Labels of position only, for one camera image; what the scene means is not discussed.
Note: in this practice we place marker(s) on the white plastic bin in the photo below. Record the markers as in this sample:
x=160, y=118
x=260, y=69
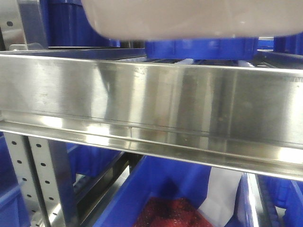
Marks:
x=187, y=19

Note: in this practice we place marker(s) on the blue bin with red contents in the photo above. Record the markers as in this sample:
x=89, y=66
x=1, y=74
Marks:
x=167, y=179

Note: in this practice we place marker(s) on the blue bin on upper shelf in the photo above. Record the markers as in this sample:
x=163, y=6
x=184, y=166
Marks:
x=203, y=49

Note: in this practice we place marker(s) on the red glittery item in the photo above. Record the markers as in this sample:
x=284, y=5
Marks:
x=160, y=212

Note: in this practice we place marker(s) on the white paper sheet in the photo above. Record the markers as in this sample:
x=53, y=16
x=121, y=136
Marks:
x=218, y=207

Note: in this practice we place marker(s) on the stainless steel shelf rail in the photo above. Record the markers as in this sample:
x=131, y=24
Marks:
x=241, y=118

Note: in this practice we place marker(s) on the perforated metal shelf post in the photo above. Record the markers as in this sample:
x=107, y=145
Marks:
x=42, y=166

